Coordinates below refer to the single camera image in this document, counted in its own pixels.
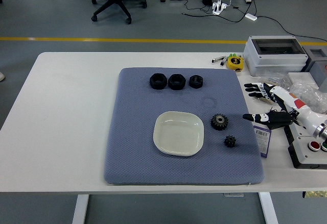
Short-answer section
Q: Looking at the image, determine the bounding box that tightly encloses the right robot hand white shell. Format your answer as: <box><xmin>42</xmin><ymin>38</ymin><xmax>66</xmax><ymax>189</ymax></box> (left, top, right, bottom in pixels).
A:
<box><xmin>242</xmin><ymin>82</ymin><xmax>327</xmax><ymax>136</ymax></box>

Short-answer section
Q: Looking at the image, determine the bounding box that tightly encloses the small black gear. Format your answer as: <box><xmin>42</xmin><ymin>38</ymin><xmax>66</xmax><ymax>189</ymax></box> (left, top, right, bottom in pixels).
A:
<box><xmin>224</xmin><ymin>135</ymin><xmax>237</xmax><ymax>148</ymax></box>

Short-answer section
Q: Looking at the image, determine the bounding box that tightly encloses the large black gear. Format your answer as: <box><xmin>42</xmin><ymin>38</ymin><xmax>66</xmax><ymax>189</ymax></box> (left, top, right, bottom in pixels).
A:
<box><xmin>211</xmin><ymin>113</ymin><xmax>229</xmax><ymax>132</ymax></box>

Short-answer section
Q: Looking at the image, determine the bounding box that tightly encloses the button control box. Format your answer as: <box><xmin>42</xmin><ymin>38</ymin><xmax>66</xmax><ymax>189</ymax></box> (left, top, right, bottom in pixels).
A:
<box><xmin>284</xmin><ymin>121</ymin><xmax>327</xmax><ymax>169</ymax></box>

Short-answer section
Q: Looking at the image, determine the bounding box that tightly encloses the dark grey device box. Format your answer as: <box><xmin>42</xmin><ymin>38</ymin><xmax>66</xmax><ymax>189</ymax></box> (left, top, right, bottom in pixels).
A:
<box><xmin>301</xmin><ymin>47</ymin><xmax>327</xmax><ymax>87</ymax></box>

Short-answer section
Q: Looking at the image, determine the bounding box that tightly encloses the small black hex nut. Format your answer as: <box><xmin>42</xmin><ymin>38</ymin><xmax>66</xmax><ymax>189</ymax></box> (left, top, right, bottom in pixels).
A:
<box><xmin>189</xmin><ymin>74</ymin><xmax>204</xmax><ymax>89</ymax></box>

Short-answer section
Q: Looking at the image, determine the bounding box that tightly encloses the large black hex nut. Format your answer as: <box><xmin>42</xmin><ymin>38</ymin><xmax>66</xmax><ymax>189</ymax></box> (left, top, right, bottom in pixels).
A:
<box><xmin>168</xmin><ymin>73</ymin><xmax>186</xmax><ymax>91</ymax></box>
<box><xmin>149</xmin><ymin>72</ymin><xmax>168</xmax><ymax>90</ymax></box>

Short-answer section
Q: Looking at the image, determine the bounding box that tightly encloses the clear plastic bag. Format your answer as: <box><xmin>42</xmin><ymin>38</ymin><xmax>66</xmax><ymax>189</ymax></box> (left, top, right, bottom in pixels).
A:
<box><xmin>288</xmin><ymin>82</ymin><xmax>327</xmax><ymax>115</ymax></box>

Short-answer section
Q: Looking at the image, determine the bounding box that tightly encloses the white foam block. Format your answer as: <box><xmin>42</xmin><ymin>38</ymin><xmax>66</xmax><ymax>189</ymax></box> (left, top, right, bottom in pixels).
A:
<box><xmin>288</xmin><ymin>72</ymin><xmax>317</xmax><ymax>87</ymax></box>

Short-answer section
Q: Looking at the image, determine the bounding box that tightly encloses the clear bag of small parts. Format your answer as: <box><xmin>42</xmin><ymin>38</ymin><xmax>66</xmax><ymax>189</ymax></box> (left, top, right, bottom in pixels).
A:
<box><xmin>255</xmin><ymin>72</ymin><xmax>286</xmax><ymax>84</ymax></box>

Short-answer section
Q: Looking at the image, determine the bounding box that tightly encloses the purple label card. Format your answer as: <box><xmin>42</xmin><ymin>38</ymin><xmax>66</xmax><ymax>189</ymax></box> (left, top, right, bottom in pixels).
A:
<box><xmin>252</xmin><ymin>126</ymin><xmax>272</xmax><ymax>159</ymax></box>

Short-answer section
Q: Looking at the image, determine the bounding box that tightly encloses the yellow tape measure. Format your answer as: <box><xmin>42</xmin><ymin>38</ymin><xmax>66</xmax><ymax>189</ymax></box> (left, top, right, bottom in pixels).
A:
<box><xmin>226</xmin><ymin>56</ymin><xmax>245</xmax><ymax>72</ymax></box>

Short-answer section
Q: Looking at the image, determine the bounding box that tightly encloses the yellow-green packet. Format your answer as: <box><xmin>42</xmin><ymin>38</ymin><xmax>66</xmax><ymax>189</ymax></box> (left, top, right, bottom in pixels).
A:
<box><xmin>303</xmin><ymin>190</ymin><xmax>327</xmax><ymax>198</ymax></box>

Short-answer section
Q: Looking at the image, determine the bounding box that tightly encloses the white table leg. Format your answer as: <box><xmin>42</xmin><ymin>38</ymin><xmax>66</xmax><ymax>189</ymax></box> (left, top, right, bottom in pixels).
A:
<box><xmin>258</xmin><ymin>192</ymin><xmax>278</xmax><ymax>224</ymax></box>
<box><xmin>72</xmin><ymin>194</ymin><xmax>89</xmax><ymax>224</ymax></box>

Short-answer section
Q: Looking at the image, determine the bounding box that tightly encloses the white square dish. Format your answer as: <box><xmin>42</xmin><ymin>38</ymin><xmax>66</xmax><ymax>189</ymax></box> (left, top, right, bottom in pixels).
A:
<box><xmin>152</xmin><ymin>111</ymin><xmax>205</xmax><ymax>158</ymax></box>

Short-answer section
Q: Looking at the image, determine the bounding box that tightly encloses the white power strip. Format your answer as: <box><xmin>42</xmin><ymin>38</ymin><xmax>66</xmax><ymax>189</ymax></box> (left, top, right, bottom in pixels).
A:
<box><xmin>212</xmin><ymin>1</ymin><xmax>228</xmax><ymax>15</ymax></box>

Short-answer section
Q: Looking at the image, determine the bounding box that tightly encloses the blue-grey padded mat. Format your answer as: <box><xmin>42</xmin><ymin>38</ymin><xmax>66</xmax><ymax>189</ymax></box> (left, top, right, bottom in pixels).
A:
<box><xmin>103</xmin><ymin>67</ymin><xmax>265</xmax><ymax>186</ymax></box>

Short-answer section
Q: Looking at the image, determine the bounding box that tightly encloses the grey electrical enclosure box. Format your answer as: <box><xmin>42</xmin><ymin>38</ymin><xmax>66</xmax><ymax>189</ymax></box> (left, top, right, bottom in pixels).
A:
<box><xmin>242</xmin><ymin>35</ymin><xmax>309</xmax><ymax>77</ymax></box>

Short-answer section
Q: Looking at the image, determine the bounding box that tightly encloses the black floor cable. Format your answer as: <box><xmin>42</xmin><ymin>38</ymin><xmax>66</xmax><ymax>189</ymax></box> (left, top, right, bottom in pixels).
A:
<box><xmin>181</xmin><ymin>0</ymin><xmax>257</xmax><ymax>23</ymax></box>

